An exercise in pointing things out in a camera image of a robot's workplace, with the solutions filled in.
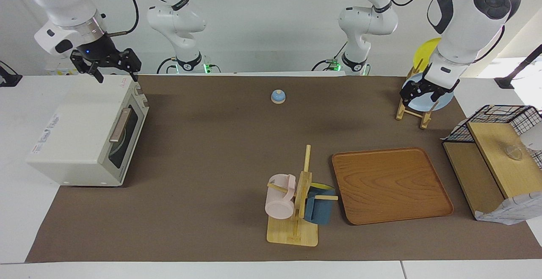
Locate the white toaster oven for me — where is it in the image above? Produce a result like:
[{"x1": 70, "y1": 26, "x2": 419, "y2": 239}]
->
[{"x1": 26, "y1": 75, "x2": 149, "y2": 187}]

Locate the light blue plate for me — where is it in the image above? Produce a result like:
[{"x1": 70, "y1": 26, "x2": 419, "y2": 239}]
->
[{"x1": 401, "y1": 72, "x2": 454, "y2": 111}]

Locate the wooden plate rack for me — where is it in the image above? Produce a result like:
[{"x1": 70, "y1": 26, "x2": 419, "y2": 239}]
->
[{"x1": 395, "y1": 59, "x2": 437, "y2": 130}]

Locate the yellow plate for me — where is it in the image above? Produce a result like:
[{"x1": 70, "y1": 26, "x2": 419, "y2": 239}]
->
[{"x1": 413, "y1": 38, "x2": 443, "y2": 73}]

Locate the brown wooden tray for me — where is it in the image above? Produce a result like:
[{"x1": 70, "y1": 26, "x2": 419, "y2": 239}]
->
[{"x1": 332, "y1": 147, "x2": 454, "y2": 226}]

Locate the wooden shelf unit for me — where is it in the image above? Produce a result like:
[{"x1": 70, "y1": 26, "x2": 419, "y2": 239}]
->
[{"x1": 442, "y1": 122, "x2": 542, "y2": 218}]

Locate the clear glass cup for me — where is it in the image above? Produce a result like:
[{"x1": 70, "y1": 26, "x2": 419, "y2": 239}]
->
[{"x1": 504, "y1": 144, "x2": 525, "y2": 161}]

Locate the brown table mat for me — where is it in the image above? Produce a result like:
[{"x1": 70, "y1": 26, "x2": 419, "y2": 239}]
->
[{"x1": 25, "y1": 75, "x2": 542, "y2": 263}]

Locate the white crumpled plastic sheet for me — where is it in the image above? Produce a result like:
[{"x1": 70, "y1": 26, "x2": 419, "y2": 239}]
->
[{"x1": 474, "y1": 192, "x2": 542, "y2": 225}]

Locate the dark blue mug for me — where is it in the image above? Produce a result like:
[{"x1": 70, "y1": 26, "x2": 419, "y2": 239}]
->
[{"x1": 304, "y1": 182, "x2": 336, "y2": 224}]

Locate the pink mug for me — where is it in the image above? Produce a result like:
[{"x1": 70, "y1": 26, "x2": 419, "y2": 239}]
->
[{"x1": 265, "y1": 174, "x2": 297, "y2": 219}]

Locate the wooden mug rack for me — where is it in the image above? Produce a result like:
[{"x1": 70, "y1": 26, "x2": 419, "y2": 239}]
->
[{"x1": 267, "y1": 145, "x2": 339, "y2": 247}]

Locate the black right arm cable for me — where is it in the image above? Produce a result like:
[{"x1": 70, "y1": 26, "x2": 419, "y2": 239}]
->
[{"x1": 106, "y1": 0, "x2": 141, "y2": 37}]

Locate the black wire basket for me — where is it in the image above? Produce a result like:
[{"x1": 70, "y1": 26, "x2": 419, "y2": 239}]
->
[{"x1": 442, "y1": 105, "x2": 542, "y2": 169}]

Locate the black camera stand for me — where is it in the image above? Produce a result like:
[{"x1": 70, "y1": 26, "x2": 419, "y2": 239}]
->
[
  {"x1": 0, "y1": 61, "x2": 22, "y2": 87},
  {"x1": 495, "y1": 44, "x2": 542, "y2": 90}
]

